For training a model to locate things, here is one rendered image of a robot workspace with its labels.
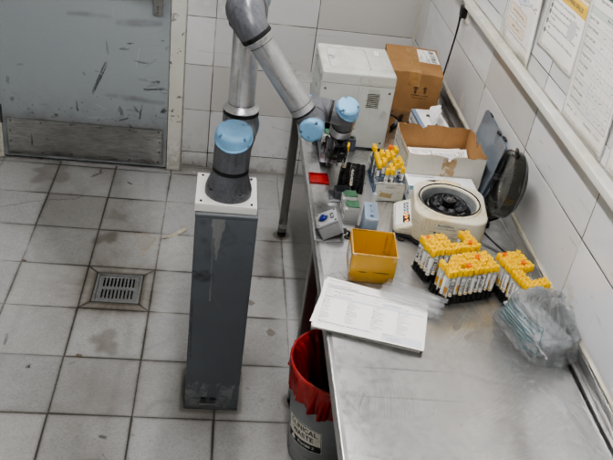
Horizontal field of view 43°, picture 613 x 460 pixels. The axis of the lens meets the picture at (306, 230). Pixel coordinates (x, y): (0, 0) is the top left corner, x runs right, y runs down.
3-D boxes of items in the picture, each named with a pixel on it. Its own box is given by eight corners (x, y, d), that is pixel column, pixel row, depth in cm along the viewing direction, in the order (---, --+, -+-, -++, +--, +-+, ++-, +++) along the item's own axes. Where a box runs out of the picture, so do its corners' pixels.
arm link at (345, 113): (337, 91, 247) (363, 98, 248) (330, 111, 257) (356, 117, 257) (333, 111, 244) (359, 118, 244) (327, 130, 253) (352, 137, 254)
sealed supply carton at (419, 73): (378, 80, 357) (385, 41, 347) (428, 88, 357) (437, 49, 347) (380, 109, 331) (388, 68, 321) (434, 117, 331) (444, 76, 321)
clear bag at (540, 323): (483, 310, 223) (500, 257, 213) (534, 303, 229) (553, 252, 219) (533, 373, 203) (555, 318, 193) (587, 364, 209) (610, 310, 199)
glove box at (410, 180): (400, 191, 275) (406, 167, 270) (466, 195, 278) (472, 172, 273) (407, 209, 265) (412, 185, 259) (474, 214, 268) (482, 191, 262)
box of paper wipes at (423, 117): (408, 121, 324) (414, 93, 317) (435, 123, 326) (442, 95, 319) (422, 147, 305) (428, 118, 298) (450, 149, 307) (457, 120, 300)
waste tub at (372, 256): (345, 255, 238) (350, 227, 232) (389, 259, 239) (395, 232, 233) (347, 281, 226) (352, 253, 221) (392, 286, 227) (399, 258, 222)
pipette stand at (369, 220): (354, 227, 251) (359, 201, 246) (376, 230, 251) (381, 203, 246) (355, 245, 243) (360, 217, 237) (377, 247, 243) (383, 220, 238)
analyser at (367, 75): (306, 112, 319) (316, 41, 302) (373, 118, 322) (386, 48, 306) (312, 148, 293) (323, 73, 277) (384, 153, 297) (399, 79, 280)
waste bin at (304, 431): (275, 406, 301) (287, 318, 276) (368, 410, 305) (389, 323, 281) (277, 488, 269) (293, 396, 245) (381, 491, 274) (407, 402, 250)
